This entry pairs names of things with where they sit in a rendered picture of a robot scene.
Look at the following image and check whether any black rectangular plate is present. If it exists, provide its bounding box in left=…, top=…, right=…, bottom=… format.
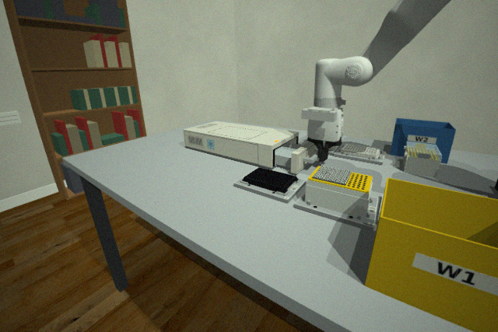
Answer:
left=243, top=167, right=298, bottom=193

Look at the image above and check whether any dark blue open bin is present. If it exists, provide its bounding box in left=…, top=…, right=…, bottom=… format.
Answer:
left=390, top=118, right=456, bottom=164

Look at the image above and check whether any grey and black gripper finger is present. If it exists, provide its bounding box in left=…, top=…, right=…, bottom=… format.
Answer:
left=321, top=138, right=342, bottom=162
left=307, top=138, right=324, bottom=162

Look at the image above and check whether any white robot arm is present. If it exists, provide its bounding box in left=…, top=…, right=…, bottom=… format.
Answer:
left=301, top=0, right=450, bottom=122

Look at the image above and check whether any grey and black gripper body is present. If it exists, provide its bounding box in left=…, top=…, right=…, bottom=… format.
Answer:
left=307, top=107, right=344, bottom=142

